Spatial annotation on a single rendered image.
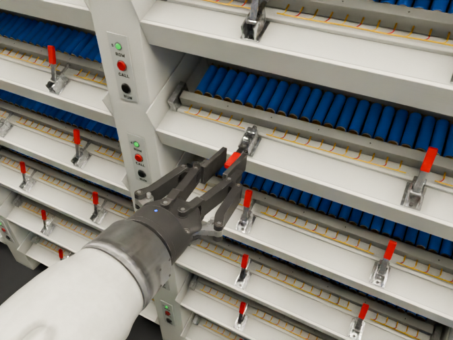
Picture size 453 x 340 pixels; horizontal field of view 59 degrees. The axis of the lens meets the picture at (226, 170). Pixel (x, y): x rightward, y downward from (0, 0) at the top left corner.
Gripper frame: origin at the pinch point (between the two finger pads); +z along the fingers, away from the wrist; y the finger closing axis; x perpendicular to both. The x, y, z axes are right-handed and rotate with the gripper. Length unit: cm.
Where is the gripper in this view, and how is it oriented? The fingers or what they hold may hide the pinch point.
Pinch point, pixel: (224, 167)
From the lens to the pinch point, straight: 61.6
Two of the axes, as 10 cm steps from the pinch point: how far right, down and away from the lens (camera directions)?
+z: 4.5, -4.6, 7.6
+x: 0.7, -8.4, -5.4
